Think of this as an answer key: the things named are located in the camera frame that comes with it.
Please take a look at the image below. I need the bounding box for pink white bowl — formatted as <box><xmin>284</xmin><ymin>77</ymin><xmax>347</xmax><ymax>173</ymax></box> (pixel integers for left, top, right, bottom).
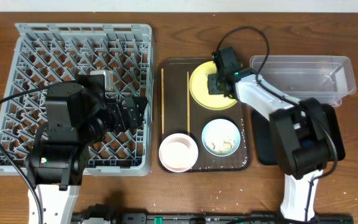
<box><xmin>158</xmin><ymin>133</ymin><xmax>198</xmax><ymax>173</ymax></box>

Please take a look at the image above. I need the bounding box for light blue bowl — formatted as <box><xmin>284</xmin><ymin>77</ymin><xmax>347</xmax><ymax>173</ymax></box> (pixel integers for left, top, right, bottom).
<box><xmin>201</xmin><ymin>119</ymin><xmax>241</xmax><ymax>157</ymax></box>

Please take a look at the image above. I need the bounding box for white cup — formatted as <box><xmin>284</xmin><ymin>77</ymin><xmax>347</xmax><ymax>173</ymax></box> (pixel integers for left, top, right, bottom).
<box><xmin>90</xmin><ymin>70</ymin><xmax>114</xmax><ymax>91</ymax></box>

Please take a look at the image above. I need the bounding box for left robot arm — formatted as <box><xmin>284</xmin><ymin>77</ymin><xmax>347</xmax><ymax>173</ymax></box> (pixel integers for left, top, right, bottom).
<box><xmin>0</xmin><ymin>75</ymin><xmax>148</xmax><ymax>223</ymax></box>

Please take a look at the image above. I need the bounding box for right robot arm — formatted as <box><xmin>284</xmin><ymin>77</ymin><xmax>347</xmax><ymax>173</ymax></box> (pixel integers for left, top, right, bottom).
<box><xmin>208</xmin><ymin>47</ymin><xmax>343</xmax><ymax>223</ymax></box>

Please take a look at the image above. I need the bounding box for black waste tray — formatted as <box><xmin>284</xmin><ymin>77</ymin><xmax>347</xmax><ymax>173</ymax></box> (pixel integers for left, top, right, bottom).
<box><xmin>251</xmin><ymin>104</ymin><xmax>346</xmax><ymax>166</ymax></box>

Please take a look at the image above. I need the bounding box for clear plastic waste bin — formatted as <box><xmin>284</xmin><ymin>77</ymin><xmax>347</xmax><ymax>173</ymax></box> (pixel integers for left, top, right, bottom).
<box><xmin>249</xmin><ymin>55</ymin><xmax>356</xmax><ymax>106</ymax></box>

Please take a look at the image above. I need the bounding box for yellow round plate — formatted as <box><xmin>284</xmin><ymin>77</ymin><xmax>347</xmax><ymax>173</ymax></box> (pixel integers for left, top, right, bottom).
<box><xmin>190</xmin><ymin>61</ymin><xmax>237</xmax><ymax>110</ymax></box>

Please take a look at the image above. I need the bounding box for dark brown serving tray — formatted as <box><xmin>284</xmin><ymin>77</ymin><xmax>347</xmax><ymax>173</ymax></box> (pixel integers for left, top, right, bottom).
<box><xmin>159</xmin><ymin>58</ymin><xmax>252</xmax><ymax>173</ymax></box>

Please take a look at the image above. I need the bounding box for grey plastic dish rack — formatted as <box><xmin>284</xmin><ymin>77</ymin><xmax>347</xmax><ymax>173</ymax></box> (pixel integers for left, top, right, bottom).
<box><xmin>0</xmin><ymin>23</ymin><xmax>155</xmax><ymax>176</ymax></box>

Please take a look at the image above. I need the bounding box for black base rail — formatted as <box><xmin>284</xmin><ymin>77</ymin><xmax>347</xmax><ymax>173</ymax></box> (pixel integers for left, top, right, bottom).
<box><xmin>70</xmin><ymin>203</ymin><xmax>354</xmax><ymax>224</ymax></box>

